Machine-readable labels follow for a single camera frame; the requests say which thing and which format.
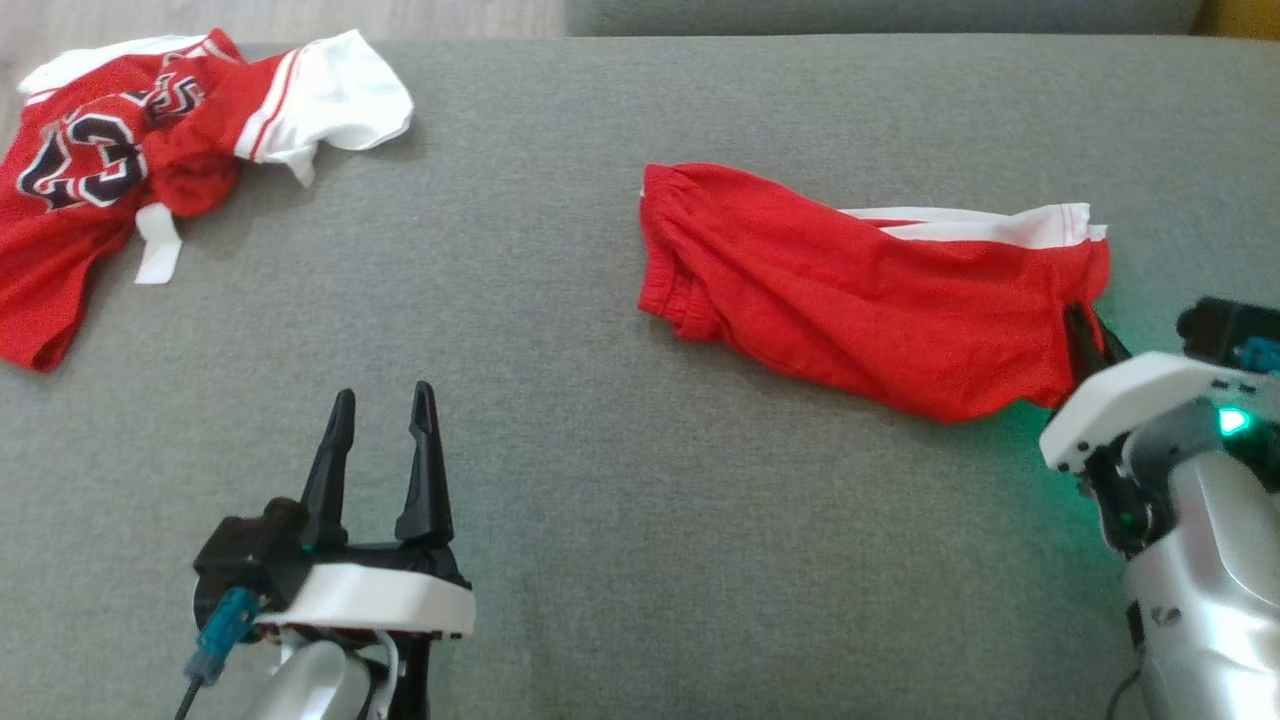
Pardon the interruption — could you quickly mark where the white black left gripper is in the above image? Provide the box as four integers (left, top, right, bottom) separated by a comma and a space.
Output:
255, 380, 477, 641

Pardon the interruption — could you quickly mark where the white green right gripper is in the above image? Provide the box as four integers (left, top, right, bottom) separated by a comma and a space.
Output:
1038, 303, 1280, 473

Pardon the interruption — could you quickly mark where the red shorts white hem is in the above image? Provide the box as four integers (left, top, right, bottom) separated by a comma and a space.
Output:
637, 162, 1113, 424

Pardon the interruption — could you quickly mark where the red basketball jersey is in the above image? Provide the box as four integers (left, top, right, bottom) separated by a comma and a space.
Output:
0, 28, 416, 373

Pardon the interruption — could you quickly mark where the grey fabric sofa chaise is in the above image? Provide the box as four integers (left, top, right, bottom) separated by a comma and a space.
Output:
0, 35, 1280, 720

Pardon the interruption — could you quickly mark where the yellow sofa back cushion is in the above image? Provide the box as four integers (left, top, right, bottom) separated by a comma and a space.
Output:
1195, 0, 1280, 43

